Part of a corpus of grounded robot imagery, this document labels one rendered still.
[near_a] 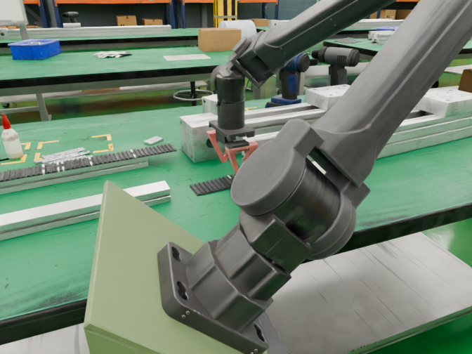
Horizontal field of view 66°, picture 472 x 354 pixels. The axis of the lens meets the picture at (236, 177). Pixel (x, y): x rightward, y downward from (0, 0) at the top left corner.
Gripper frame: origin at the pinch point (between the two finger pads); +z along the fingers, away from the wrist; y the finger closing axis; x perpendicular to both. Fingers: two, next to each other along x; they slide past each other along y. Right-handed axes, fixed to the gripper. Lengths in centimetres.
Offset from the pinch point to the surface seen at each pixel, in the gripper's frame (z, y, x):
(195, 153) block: 1.9, 14.1, 3.4
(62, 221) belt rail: 3.6, -2.1, 35.4
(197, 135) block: -2.9, 14.0, 2.8
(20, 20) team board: -17, 293, 48
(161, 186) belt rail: 1.5, -0.3, 16.2
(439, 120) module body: -3, -5, -61
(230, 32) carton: -9, 201, -94
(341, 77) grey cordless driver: -8, 35, -60
